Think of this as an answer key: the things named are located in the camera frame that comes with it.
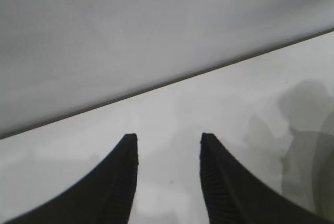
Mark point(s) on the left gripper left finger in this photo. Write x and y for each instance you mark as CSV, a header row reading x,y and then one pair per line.
x,y
104,198

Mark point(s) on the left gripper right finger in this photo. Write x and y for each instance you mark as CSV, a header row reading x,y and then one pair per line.
x,y
235,198

